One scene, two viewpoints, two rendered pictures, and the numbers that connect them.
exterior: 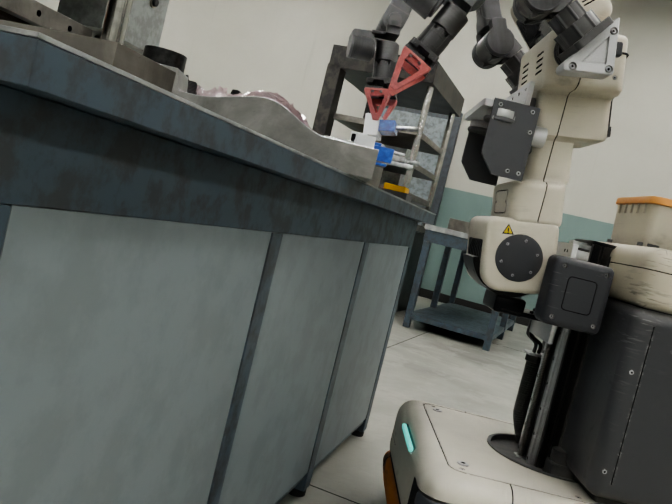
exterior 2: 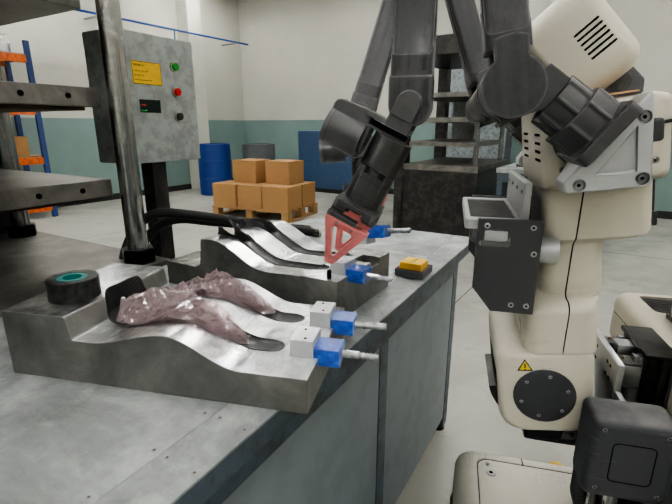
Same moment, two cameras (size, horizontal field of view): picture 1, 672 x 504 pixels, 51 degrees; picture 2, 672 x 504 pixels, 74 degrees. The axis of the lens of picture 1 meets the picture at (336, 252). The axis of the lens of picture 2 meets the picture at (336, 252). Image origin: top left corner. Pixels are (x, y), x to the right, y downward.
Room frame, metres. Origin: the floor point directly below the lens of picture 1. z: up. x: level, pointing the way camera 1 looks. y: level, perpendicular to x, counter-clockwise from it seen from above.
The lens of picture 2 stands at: (0.77, -0.21, 1.19)
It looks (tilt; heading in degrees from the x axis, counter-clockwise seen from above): 16 degrees down; 15
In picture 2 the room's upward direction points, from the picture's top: straight up
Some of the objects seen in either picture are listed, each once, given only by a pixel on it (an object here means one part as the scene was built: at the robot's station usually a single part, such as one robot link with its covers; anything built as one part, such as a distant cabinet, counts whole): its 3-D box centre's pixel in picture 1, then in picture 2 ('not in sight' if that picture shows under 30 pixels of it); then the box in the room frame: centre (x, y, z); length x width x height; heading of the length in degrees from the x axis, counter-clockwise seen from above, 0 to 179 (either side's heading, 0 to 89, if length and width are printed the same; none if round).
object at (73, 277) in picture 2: (164, 61); (73, 286); (1.35, 0.40, 0.93); 0.08 x 0.08 x 0.04
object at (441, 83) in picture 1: (380, 188); (459, 139); (6.47, -0.26, 1.03); 1.54 x 0.94 x 2.06; 161
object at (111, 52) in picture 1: (82, 70); not in sight; (0.99, 0.40, 0.83); 0.20 x 0.15 x 0.07; 74
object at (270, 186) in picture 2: not in sight; (265, 187); (6.48, 2.28, 0.37); 1.20 x 0.82 x 0.74; 79
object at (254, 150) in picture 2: not in sight; (259, 169); (8.26, 3.14, 0.44); 0.59 x 0.59 x 0.88
